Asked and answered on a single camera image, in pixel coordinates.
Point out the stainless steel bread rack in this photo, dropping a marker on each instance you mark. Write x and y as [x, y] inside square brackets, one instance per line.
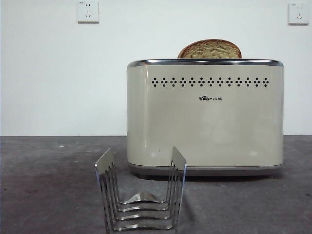
[103, 162]

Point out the cream toaster with chrome top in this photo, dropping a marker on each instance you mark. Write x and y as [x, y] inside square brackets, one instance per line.
[207, 122]

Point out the toasted bread slice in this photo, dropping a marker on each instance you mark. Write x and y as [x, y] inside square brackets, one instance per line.
[209, 50]

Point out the white wall socket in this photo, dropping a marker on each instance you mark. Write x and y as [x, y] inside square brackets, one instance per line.
[298, 13]
[88, 11]

